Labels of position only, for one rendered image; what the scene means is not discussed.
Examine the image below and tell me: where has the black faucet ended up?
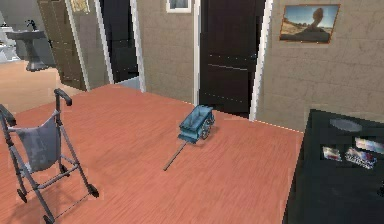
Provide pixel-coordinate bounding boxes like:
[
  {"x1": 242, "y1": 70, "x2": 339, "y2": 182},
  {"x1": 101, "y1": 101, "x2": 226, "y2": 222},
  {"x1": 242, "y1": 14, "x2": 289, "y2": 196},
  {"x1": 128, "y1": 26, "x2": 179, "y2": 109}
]
[{"x1": 25, "y1": 19, "x2": 39, "y2": 32}]

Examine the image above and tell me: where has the grey pedestal sink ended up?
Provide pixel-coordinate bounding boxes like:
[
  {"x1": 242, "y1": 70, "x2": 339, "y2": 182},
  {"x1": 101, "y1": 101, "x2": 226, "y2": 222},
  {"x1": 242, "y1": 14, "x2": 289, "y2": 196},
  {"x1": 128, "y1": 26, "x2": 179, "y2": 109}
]
[{"x1": 5, "y1": 29, "x2": 50, "y2": 72}]

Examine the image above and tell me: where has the black table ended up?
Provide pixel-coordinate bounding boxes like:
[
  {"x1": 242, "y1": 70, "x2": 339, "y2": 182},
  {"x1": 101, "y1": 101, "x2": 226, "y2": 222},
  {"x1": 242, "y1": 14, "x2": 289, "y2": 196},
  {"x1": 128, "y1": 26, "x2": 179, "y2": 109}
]
[{"x1": 281, "y1": 108, "x2": 384, "y2": 224}]

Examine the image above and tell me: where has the grey plate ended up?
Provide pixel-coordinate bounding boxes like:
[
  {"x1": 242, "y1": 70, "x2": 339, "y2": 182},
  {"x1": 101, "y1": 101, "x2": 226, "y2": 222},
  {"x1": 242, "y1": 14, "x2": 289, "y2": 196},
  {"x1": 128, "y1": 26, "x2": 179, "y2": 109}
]
[{"x1": 329, "y1": 118, "x2": 363, "y2": 133}]

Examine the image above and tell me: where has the blue toy wagon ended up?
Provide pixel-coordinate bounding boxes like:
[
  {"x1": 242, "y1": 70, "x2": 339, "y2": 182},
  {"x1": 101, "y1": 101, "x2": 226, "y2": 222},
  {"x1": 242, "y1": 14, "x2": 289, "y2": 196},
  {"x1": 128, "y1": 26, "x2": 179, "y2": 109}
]
[{"x1": 162, "y1": 104, "x2": 216, "y2": 172}]

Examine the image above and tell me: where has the yellow framed picture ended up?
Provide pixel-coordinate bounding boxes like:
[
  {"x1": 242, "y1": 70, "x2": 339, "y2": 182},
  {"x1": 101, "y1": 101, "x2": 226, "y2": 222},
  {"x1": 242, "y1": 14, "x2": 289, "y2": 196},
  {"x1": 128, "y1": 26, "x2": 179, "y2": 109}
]
[{"x1": 70, "y1": 0, "x2": 91, "y2": 14}]

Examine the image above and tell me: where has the white framed picture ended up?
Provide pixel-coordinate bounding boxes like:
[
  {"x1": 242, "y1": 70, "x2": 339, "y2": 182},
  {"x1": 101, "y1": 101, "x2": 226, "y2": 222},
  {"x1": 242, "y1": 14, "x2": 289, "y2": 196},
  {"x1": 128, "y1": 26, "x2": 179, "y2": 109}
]
[{"x1": 165, "y1": 0, "x2": 193, "y2": 14}]

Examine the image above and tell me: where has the brown room door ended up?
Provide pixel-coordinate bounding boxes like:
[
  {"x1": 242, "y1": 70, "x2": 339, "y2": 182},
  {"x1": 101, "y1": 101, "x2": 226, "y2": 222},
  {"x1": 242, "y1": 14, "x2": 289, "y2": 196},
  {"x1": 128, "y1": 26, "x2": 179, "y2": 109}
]
[{"x1": 36, "y1": 0, "x2": 88, "y2": 92}]

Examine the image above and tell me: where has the black room door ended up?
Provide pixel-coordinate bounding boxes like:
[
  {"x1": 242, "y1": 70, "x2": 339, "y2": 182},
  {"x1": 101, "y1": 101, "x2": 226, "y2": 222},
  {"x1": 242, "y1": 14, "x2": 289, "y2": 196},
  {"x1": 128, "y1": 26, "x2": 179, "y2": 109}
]
[
  {"x1": 99, "y1": 0, "x2": 140, "y2": 84},
  {"x1": 199, "y1": 0, "x2": 267, "y2": 114}
]

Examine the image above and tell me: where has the framed desert rock picture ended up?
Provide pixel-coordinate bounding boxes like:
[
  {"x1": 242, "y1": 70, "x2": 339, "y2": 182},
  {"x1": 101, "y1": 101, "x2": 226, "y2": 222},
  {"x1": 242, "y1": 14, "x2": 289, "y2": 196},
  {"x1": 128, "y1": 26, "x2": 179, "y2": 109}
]
[{"x1": 278, "y1": 3, "x2": 341, "y2": 45}]

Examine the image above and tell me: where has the grey rollator walker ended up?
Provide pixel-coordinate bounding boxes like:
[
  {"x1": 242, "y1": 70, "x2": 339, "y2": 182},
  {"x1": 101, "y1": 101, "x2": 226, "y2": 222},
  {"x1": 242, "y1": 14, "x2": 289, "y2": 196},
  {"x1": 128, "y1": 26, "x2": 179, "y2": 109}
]
[{"x1": 0, "y1": 88, "x2": 100, "y2": 224}]

